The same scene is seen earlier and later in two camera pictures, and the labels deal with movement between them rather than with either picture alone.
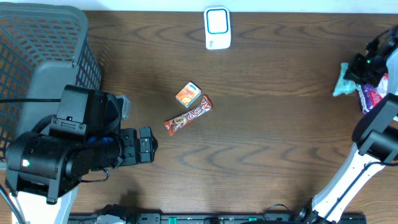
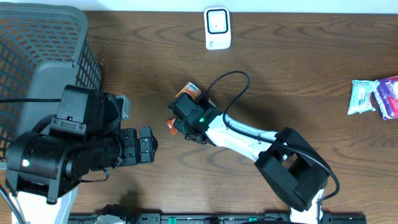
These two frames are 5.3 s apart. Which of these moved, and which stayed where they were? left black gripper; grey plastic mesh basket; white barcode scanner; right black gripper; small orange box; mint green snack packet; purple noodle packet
Moved: mint green snack packet; purple noodle packet; right black gripper
Stayed: small orange box; white barcode scanner; left black gripper; grey plastic mesh basket
